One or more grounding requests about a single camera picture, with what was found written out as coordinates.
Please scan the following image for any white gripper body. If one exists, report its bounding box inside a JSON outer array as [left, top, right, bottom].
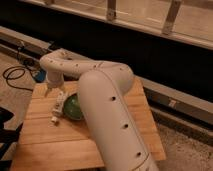
[[45, 73, 65, 95]]

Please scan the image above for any white plastic bottle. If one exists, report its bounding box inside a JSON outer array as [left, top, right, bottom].
[[51, 91, 68, 125]]

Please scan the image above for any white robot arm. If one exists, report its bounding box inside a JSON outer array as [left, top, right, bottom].
[[40, 49, 159, 171]]

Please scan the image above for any green ceramic bowl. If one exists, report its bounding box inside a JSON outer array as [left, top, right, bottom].
[[63, 94, 83, 121]]

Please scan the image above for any blue box on floor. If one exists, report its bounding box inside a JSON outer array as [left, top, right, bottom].
[[34, 69, 46, 83]]

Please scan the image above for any black object at left edge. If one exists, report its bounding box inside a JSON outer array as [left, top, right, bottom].
[[0, 107, 22, 171]]

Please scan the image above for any black cable loop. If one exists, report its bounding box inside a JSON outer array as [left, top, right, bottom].
[[2, 65, 34, 93]]

